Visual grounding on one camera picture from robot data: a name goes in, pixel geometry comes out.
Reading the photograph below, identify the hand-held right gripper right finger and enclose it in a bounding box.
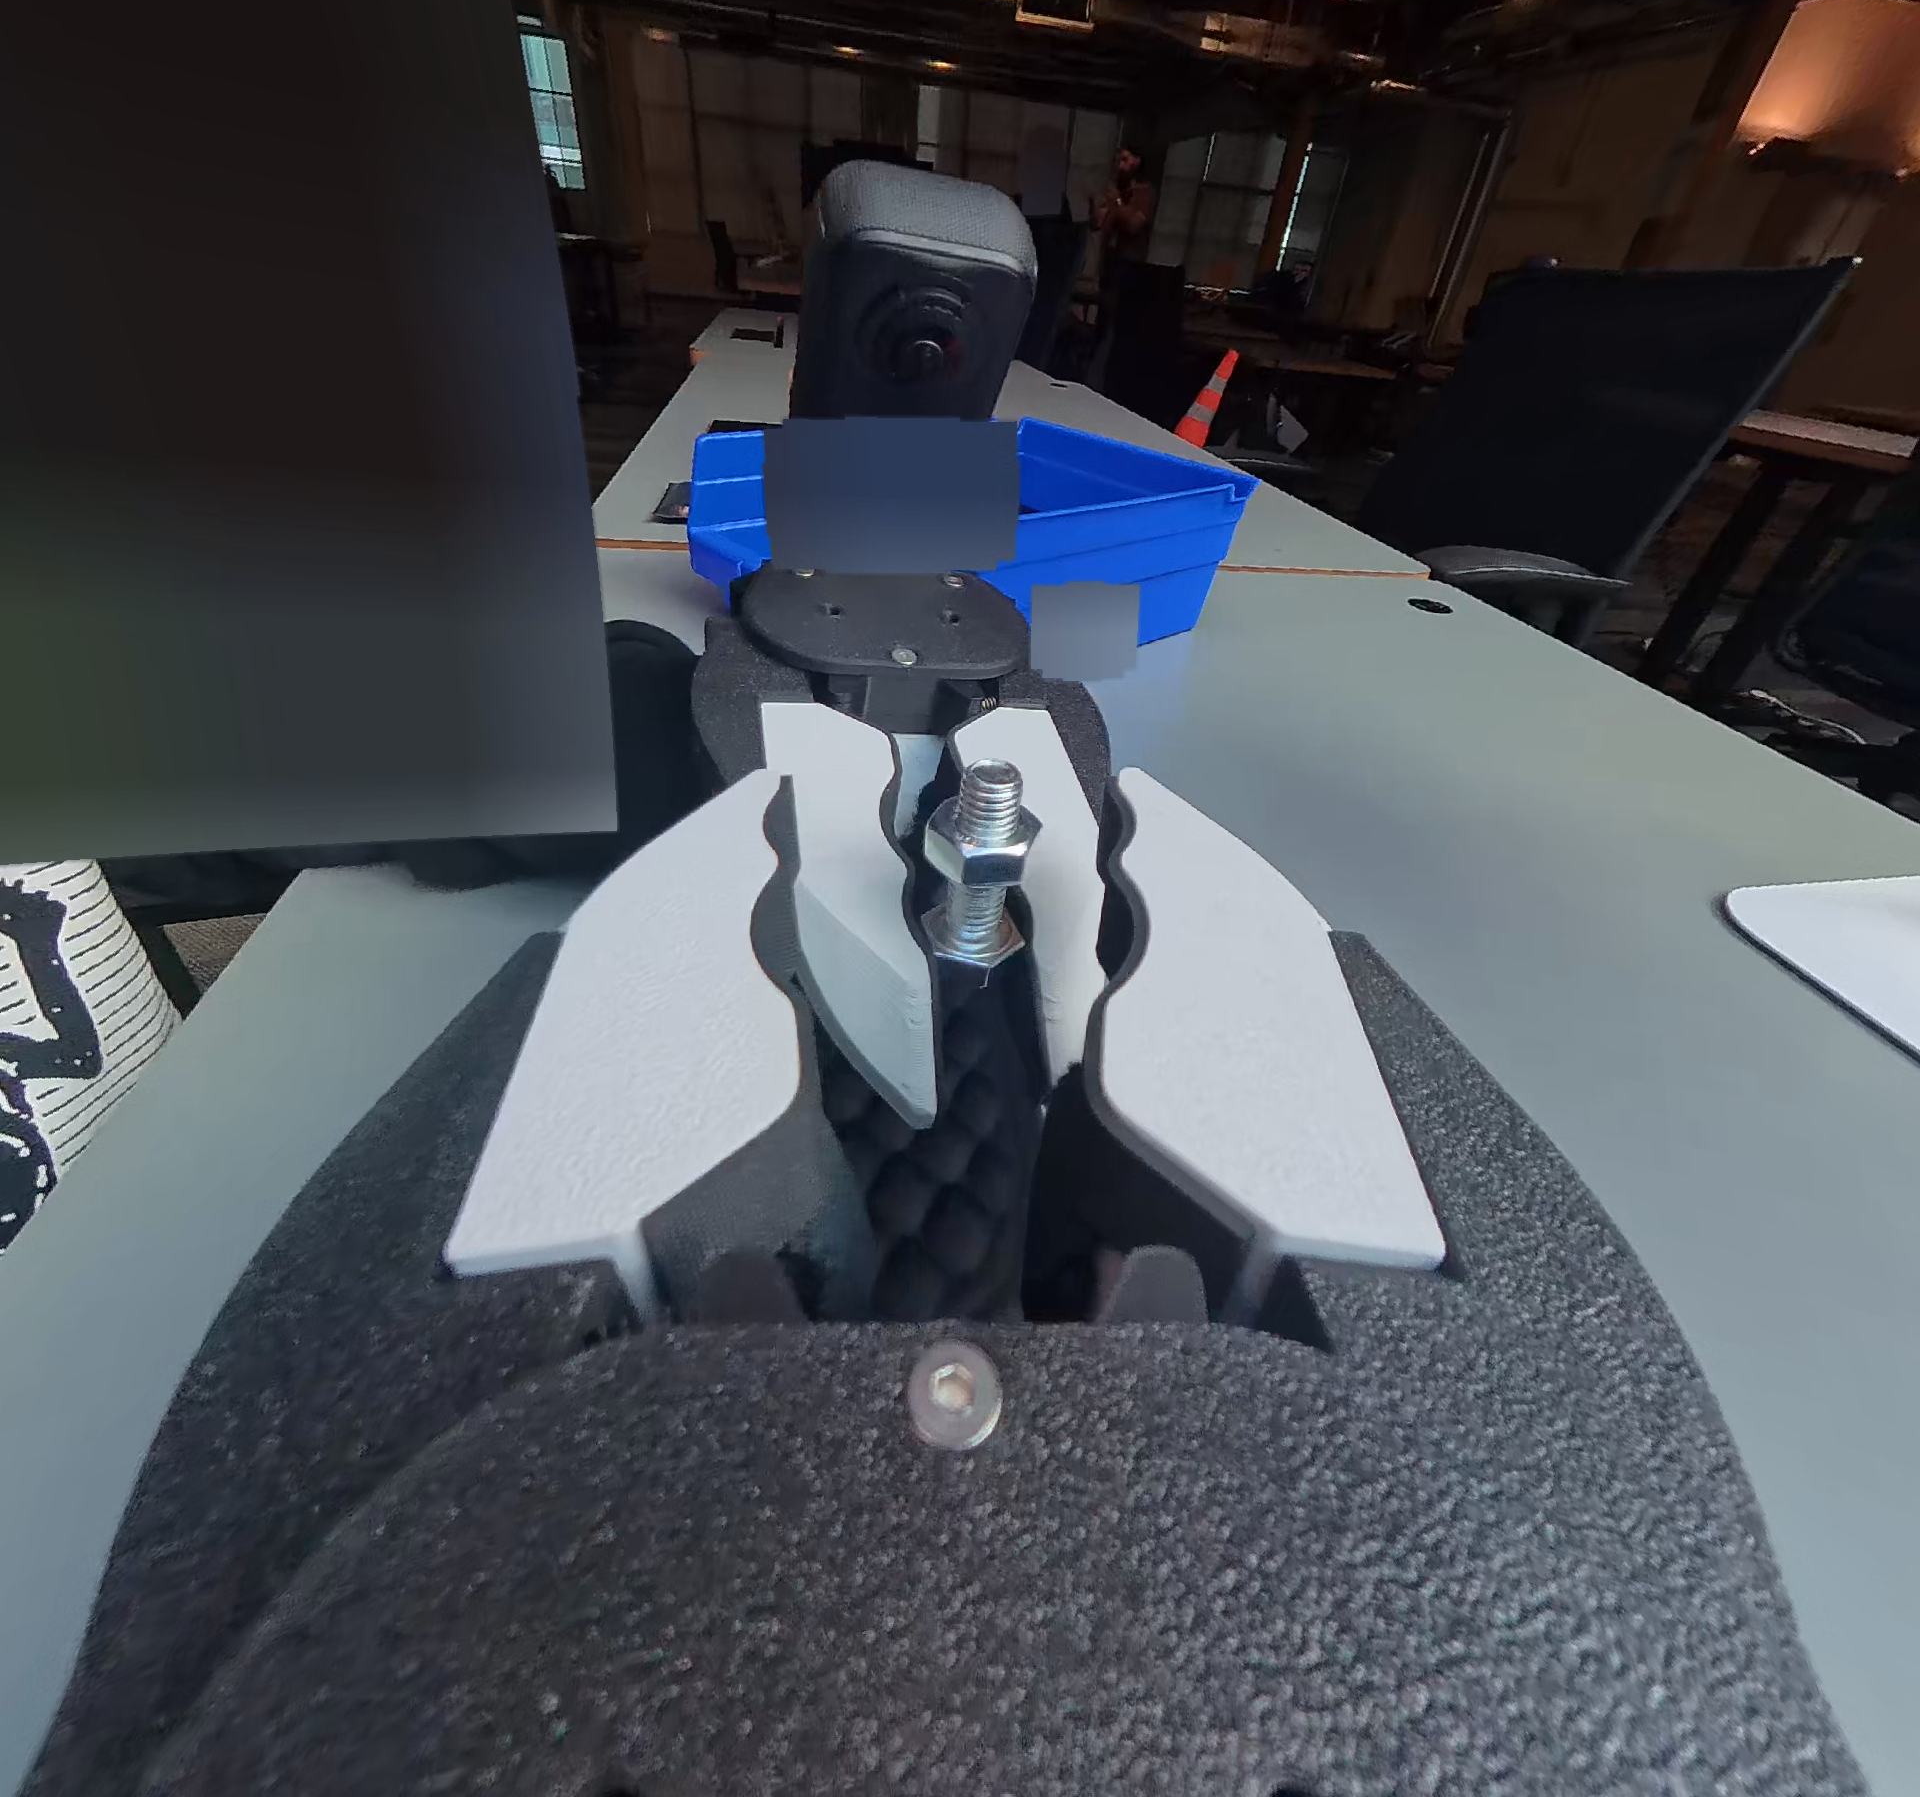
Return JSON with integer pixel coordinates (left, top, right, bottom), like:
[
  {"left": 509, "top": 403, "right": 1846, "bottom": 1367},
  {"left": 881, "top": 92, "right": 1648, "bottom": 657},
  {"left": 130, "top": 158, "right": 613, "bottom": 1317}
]
[{"left": 1076, "top": 768, "right": 1452, "bottom": 1270}]

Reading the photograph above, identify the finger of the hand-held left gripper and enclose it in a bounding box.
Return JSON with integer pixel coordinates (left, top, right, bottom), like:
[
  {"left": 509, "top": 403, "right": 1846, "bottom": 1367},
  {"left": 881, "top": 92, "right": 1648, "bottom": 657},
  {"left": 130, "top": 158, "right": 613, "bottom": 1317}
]
[
  {"left": 941, "top": 710, "right": 1118, "bottom": 1078},
  {"left": 758, "top": 702, "right": 938, "bottom": 1126}
]

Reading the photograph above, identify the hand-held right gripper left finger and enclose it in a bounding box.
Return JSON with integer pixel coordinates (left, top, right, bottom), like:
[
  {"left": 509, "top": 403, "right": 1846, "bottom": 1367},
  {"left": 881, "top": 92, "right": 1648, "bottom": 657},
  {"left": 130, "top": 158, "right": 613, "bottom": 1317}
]
[{"left": 445, "top": 768, "right": 820, "bottom": 1276}]

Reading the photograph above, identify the steel hex nut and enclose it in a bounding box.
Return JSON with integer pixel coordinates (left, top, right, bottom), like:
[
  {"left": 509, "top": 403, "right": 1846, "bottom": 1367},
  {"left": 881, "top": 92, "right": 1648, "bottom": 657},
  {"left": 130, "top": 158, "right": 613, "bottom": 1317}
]
[{"left": 914, "top": 811, "right": 1045, "bottom": 895}]

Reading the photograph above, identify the steel hex bolt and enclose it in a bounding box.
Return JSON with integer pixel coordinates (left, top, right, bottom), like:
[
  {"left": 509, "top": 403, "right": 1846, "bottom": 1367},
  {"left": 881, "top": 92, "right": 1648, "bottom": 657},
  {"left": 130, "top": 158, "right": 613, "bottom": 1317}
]
[{"left": 925, "top": 757, "right": 1029, "bottom": 985}]

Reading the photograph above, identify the blue plastic bin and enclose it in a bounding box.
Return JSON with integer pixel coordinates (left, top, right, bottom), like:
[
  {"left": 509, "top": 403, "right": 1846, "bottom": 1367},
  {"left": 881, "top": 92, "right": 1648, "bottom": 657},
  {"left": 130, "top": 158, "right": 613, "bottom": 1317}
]
[{"left": 690, "top": 421, "right": 1255, "bottom": 650}]

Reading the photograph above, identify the person's left hand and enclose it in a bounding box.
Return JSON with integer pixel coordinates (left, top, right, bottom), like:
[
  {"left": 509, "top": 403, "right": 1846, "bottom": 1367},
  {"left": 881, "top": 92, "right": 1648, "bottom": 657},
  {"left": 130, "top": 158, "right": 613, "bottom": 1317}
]
[{"left": 604, "top": 621, "right": 708, "bottom": 838}]

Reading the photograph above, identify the bright window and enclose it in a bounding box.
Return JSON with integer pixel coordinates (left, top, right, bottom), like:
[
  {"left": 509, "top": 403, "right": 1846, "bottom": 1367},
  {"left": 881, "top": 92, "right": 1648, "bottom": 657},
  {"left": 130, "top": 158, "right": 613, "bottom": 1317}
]
[{"left": 519, "top": 16, "right": 581, "bottom": 172}]

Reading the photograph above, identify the black office chair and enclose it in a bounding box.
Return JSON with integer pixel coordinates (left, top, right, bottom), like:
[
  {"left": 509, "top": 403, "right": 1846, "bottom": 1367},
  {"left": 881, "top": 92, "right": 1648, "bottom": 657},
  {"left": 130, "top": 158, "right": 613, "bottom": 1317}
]
[
  {"left": 1354, "top": 257, "right": 1862, "bottom": 627},
  {"left": 1770, "top": 475, "right": 1920, "bottom": 782}
]

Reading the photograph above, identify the brown wooden desk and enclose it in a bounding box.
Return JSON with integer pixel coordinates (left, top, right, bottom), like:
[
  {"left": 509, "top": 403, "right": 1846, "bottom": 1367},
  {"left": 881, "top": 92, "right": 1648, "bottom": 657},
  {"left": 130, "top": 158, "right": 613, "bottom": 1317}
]
[{"left": 1643, "top": 407, "right": 1920, "bottom": 691}]

